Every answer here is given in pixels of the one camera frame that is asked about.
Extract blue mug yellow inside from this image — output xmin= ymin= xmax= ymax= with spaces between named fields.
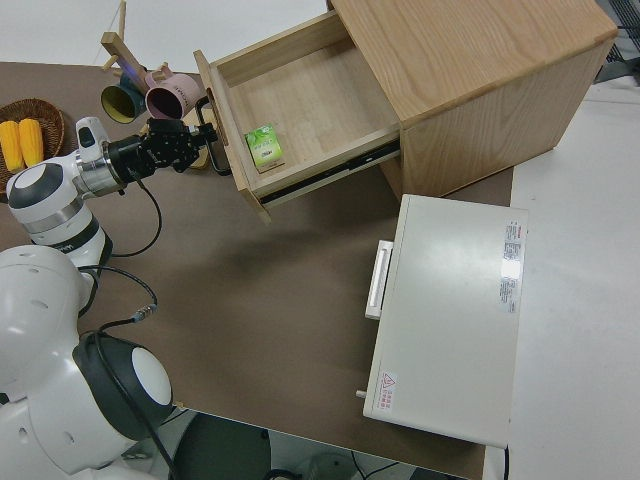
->
xmin=100 ymin=69 xmax=148 ymax=125

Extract white toaster oven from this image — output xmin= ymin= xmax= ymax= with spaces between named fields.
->
xmin=355 ymin=193 xmax=530 ymax=449

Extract pink mug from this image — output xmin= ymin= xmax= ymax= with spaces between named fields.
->
xmin=144 ymin=74 xmax=202 ymax=122

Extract brown table mat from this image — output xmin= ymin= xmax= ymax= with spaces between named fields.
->
xmin=0 ymin=60 xmax=517 ymax=480

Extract wooden drawer with black handle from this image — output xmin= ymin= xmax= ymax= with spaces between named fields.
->
xmin=193 ymin=10 xmax=402 ymax=225

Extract light wooden cabinet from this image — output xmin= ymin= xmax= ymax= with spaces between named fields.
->
xmin=327 ymin=0 xmax=619 ymax=199

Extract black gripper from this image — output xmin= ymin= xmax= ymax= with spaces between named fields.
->
xmin=106 ymin=117 xmax=219 ymax=178

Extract wooden mug rack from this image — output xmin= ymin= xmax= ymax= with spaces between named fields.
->
xmin=100 ymin=0 xmax=214 ymax=172

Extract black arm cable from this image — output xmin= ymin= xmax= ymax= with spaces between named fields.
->
xmin=74 ymin=172 xmax=179 ymax=480

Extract brown wicker basket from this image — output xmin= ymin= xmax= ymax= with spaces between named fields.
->
xmin=0 ymin=98 xmax=67 ymax=174

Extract green tea box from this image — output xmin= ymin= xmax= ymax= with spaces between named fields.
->
xmin=244 ymin=124 xmax=287 ymax=174

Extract yellow corn cob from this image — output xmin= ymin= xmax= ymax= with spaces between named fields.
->
xmin=18 ymin=117 xmax=46 ymax=168
xmin=0 ymin=120 xmax=24 ymax=172

